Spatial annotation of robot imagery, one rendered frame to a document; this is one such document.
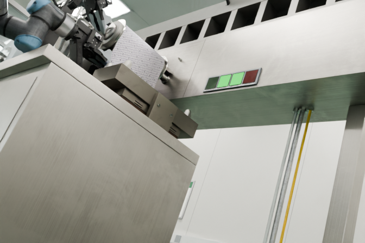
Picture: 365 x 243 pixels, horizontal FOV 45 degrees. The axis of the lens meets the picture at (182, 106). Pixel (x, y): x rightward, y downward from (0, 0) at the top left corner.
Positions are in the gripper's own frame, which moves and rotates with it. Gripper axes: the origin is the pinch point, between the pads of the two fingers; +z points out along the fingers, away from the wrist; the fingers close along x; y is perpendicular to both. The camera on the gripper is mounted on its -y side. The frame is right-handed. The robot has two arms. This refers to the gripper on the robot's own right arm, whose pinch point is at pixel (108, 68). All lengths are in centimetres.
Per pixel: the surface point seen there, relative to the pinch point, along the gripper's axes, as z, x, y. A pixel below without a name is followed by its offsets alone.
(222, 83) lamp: 29.3, -29.9, 8.3
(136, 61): 9.1, -0.2, 9.6
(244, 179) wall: 263, 147, 74
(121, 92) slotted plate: -0.9, -17.9, -13.8
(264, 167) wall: 263, 126, 87
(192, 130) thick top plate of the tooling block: 31.8, -20.0, -9.6
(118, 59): 1.7, -0.2, 5.3
